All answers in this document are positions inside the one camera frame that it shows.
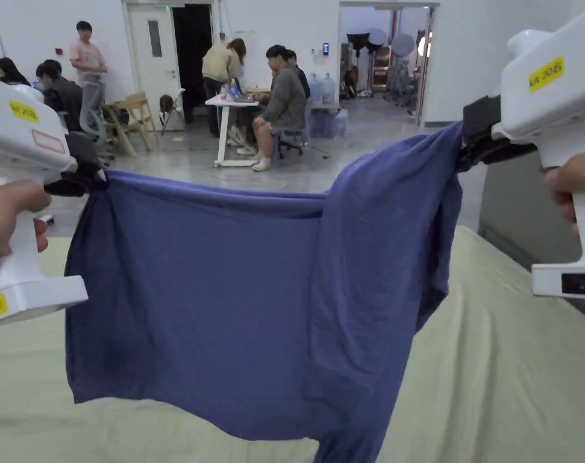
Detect black studio softbox light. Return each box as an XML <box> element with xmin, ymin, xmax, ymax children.
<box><xmin>345</xmin><ymin>31</ymin><xmax>372</xmax><ymax>95</ymax></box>

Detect dark blue shirt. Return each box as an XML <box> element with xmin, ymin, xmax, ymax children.
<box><xmin>64</xmin><ymin>120</ymin><xmax>467</xmax><ymax>463</ymax></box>

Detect white desk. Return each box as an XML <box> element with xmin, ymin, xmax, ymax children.
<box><xmin>205</xmin><ymin>89</ymin><xmax>275</xmax><ymax>169</ymax></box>

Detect wooden chair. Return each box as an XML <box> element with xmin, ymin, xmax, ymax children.
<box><xmin>101</xmin><ymin>91</ymin><xmax>161</xmax><ymax>158</ymax></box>

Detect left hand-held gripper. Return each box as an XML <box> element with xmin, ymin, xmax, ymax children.
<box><xmin>0</xmin><ymin>72</ymin><xmax>110</xmax><ymax>329</ymax></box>

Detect grey padded headboard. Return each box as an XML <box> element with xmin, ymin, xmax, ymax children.
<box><xmin>477</xmin><ymin>153</ymin><xmax>584</xmax><ymax>271</ymax></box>

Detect bed with beige sheet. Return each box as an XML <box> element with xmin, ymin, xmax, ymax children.
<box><xmin>0</xmin><ymin>225</ymin><xmax>585</xmax><ymax>463</ymax></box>

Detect white folding chair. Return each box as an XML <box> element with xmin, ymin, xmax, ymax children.
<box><xmin>159</xmin><ymin>88</ymin><xmax>187</xmax><ymax>134</ymax></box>

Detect white door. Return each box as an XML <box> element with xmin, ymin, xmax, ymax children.
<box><xmin>127</xmin><ymin>4</ymin><xmax>180</xmax><ymax>132</ymax></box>

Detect black swivel chair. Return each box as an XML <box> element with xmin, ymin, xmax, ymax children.
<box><xmin>272</xmin><ymin>127</ymin><xmax>308</xmax><ymax>160</ymax></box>

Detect person's left hand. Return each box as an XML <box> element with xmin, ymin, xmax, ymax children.
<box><xmin>0</xmin><ymin>180</ymin><xmax>52</xmax><ymax>291</ymax></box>

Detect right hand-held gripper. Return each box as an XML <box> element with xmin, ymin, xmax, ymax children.
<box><xmin>457</xmin><ymin>0</ymin><xmax>585</xmax><ymax>300</ymax></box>

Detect person's right hand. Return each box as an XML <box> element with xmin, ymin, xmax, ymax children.
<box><xmin>542</xmin><ymin>153</ymin><xmax>585</xmax><ymax>238</ymax></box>

